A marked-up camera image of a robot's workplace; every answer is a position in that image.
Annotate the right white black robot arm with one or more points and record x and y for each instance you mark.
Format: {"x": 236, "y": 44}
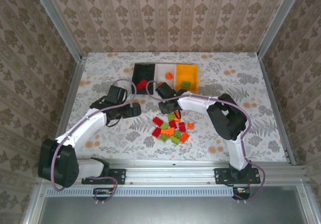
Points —
{"x": 193, "y": 104}

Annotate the red lego brick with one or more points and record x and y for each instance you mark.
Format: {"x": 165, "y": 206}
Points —
{"x": 158, "y": 120}
{"x": 182, "y": 126}
{"x": 143, "y": 82}
{"x": 173, "y": 124}
{"x": 156, "y": 132}
{"x": 140, "y": 86}

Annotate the grey metal panel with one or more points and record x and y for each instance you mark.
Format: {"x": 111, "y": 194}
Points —
{"x": 163, "y": 211}

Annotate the white plastic bin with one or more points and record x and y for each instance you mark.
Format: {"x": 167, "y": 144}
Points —
{"x": 163, "y": 69}

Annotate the black connector board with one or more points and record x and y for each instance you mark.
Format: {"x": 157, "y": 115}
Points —
{"x": 242, "y": 191}
{"x": 104, "y": 192}

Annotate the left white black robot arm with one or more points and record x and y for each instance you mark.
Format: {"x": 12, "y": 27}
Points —
{"x": 82, "y": 128}

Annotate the green lego brick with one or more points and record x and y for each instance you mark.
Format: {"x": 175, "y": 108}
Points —
{"x": 186, "y": 84}
{"x": 164, "y": 137}
{"x": 175, "y": 140}
{"x": 164, "y": 125}
{"x": 171, "y": 116}
{"x": 177, "y": 133}

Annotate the aluminium frame post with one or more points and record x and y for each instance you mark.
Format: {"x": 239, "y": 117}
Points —
{"x": 279, "y": 20}
{"x": 58, "y": 23}

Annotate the aluminium frame rail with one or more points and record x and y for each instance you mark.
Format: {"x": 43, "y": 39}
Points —
{"x": 33, "y": 204}
{"x": 307, "y": 204}
{"x": 79, "y": 69}
{"x": 268, "y": 83}

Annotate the orange round lego brick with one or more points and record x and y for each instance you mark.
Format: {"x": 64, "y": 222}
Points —
{"x": 190, "y": 125}

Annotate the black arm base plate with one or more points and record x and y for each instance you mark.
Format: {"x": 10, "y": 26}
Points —
{"x": 120, "y": 175}
{"x": 222, "y": 176}

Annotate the orange plastic bin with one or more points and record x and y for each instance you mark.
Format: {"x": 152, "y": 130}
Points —
{"x": 186, "y": 70}

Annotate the aluminium mounting beam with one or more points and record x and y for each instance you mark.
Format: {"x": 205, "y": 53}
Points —
{"x": 170, "y": 173}

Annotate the orange sloped lego brick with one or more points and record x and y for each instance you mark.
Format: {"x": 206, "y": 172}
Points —
{"x": 167, "y": 131}

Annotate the black plastic bin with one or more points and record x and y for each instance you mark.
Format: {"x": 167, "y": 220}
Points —
{"x": 145, "y": 70}

